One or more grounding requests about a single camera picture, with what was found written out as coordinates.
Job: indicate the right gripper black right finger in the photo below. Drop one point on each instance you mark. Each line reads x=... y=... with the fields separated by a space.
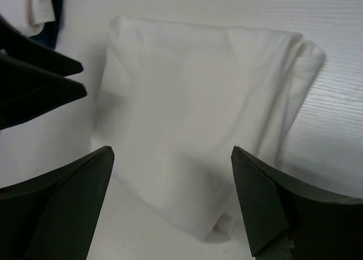
x=286 y=218

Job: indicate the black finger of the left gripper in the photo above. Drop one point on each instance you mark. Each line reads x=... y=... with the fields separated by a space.
x=28 y=92
x=31 y=52

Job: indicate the folded blue t-shirt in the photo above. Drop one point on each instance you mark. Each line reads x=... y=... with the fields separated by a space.
x=49 y=35

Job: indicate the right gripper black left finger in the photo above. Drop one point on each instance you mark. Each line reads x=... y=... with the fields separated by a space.
x=54 y=215

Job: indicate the white printed t-shirt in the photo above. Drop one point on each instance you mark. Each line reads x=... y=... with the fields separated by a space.
x=176 y=98

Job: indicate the folded white t-shirt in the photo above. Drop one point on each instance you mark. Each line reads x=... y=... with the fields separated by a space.
x=28 y=16

